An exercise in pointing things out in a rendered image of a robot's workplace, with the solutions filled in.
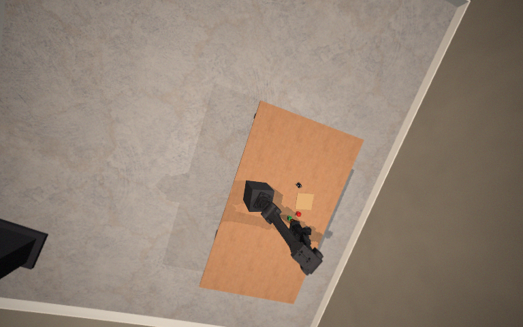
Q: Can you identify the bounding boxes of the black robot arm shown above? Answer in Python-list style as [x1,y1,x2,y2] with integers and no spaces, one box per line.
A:
[253,192,323,275]

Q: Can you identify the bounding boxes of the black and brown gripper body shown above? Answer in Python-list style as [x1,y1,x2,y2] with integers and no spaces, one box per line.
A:
[289,221,300,233]

